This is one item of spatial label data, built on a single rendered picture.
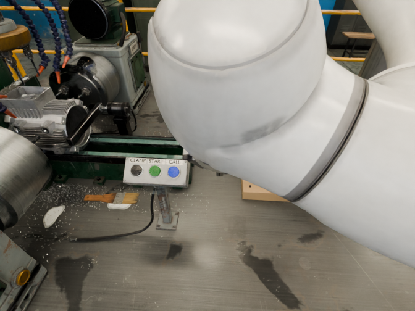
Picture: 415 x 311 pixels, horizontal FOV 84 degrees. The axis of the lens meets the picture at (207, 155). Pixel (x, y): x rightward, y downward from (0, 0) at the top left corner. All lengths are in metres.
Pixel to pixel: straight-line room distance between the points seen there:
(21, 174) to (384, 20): 0.77
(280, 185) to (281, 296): 0.61
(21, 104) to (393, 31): 0.95
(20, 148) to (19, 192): 0.12
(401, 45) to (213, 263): 0.66
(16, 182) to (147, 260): 0.41
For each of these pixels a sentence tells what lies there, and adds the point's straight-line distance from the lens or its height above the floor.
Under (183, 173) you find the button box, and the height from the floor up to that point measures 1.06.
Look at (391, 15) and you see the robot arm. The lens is 0.31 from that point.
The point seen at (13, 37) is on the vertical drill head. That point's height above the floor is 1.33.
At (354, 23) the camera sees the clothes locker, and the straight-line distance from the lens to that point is 5.90.
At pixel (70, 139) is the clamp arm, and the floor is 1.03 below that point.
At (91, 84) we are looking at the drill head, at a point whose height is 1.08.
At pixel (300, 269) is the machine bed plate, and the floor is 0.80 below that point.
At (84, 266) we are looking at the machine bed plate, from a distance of 0.84.
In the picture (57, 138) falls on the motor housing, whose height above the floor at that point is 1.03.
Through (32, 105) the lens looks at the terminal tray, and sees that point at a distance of 0.96.
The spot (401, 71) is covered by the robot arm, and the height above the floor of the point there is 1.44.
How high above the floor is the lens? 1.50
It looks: 41 degrees down
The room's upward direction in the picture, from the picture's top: straight up
